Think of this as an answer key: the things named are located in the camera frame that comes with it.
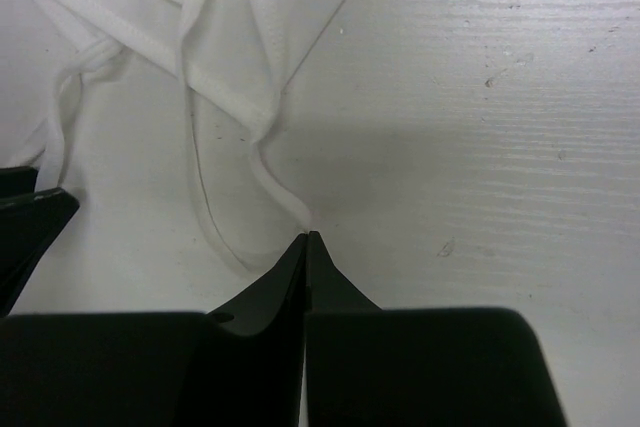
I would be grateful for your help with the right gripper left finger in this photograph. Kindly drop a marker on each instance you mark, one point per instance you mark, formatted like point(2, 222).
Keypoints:
point(238, 365)

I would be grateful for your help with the white tank top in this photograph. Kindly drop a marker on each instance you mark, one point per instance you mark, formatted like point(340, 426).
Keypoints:
point(237, 54)

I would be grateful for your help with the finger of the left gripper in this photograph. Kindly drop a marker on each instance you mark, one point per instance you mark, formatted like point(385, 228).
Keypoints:
point(16, 181)
point(30, 223)

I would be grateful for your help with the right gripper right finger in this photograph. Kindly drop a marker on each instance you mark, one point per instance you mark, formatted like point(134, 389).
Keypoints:
point(366, 366)

